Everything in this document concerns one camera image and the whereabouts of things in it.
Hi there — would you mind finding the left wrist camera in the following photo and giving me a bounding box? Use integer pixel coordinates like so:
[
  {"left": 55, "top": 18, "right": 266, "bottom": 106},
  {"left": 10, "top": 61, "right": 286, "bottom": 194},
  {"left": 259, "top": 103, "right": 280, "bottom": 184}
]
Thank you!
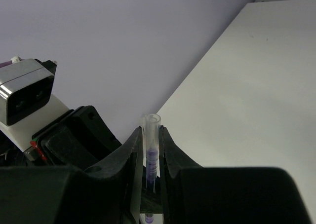
[{"left": 0, "top": 57, "right": 69, "bottom": 151}]

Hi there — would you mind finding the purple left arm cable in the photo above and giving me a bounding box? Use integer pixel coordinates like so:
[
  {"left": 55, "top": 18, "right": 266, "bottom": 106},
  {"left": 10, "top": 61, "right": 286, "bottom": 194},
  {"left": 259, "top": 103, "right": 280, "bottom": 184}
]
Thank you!
[{"left": 0, "top": 56, "right": 23, "bottom": 68}]

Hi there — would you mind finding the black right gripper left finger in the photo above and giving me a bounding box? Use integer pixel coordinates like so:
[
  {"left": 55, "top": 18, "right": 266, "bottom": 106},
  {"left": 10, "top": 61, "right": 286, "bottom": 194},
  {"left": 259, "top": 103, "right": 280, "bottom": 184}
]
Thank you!
[{"left": 0, "top": 128, "right": 143, "bottom": 224}]

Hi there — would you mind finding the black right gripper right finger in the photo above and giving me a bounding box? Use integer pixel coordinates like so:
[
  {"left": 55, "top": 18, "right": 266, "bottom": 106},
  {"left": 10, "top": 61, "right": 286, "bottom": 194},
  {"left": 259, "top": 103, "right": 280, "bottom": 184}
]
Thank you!
[{"left": 159, "top": 127, "right": 310, "bottom": 224}]

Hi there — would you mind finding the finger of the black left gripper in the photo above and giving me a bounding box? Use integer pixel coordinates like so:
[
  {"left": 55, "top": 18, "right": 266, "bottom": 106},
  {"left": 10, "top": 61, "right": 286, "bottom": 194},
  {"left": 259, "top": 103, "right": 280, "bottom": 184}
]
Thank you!
[{"left": 71, "top": 106, "right": 122, "bottom": 160}]

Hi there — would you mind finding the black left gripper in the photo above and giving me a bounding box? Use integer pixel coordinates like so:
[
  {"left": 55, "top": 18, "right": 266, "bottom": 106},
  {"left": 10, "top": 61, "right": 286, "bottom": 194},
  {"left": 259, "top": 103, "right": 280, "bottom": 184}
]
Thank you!
[{"left": 0, "top": 125, "right": 98, "bottom": 167}]

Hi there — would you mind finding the purple gel pen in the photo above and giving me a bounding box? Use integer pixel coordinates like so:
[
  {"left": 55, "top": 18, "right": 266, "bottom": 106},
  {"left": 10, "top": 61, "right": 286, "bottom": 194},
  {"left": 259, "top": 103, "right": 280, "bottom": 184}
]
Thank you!
[{"left": 146, "top": 149, "right": 158, "bottom": 194}]

